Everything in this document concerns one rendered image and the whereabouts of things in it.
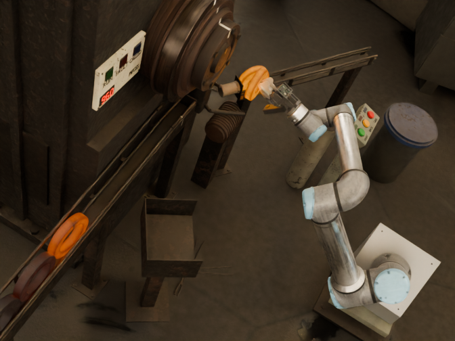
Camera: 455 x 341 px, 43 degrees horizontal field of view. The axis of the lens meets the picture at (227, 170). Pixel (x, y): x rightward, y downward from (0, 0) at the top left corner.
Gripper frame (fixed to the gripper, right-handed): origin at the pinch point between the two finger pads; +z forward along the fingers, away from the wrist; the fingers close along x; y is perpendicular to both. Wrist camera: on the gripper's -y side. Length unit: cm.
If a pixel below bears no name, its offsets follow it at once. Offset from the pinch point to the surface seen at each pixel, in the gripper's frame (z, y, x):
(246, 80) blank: 4.0, -12.9, -9.0
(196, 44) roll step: 25, 33, 43
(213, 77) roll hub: 14.2, 13.3, 29.9
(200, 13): 31, 41, 40
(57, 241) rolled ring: 14, -16, 109
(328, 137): -47, -24, -32
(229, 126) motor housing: -5.1, -32.6, 1.5
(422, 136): -89, -16, -76
